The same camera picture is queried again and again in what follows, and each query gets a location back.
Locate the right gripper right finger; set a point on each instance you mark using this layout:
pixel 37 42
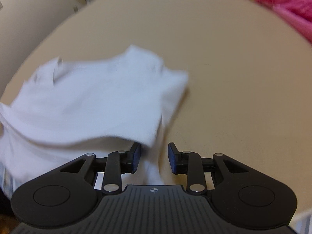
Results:
pixel 236 192

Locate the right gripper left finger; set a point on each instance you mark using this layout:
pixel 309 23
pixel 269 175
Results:
pixel 72 191

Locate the white small garment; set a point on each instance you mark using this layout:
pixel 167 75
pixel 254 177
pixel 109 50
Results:
pixel 67 109

